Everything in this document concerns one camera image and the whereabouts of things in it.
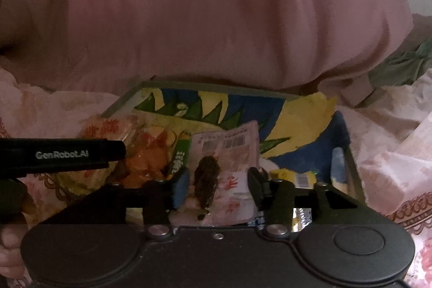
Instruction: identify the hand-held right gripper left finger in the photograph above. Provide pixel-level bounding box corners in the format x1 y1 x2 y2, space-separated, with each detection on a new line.
101 168 191 239

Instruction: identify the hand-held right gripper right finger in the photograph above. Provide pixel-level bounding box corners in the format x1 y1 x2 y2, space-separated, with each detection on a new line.
247 167 360 239

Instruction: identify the green stick snack packet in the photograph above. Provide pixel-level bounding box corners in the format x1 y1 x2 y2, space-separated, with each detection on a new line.
168 131 192 179

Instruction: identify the pink white snack packet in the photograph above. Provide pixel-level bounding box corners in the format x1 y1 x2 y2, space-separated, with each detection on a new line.
184 121 261 226

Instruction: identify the clear rice cracker packet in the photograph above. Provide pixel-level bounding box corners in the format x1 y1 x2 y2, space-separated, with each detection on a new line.
56 114 143 196

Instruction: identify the orange snack packet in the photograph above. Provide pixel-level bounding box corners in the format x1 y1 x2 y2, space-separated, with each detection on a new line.
116 125 177 189

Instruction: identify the grey cardboard box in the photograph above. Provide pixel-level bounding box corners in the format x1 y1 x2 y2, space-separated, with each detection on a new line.
100 80 366 208

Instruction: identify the person's left hand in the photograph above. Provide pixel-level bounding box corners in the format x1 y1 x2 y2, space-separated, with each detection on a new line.
0 224 27 279

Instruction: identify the colourful printed paper liner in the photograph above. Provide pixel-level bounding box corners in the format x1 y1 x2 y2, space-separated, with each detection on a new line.
133 87 352 185

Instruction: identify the pink pillow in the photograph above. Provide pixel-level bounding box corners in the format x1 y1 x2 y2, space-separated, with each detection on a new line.
0 0 416 106

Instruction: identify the green cloth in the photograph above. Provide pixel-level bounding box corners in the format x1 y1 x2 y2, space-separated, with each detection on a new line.
369 40 432 88

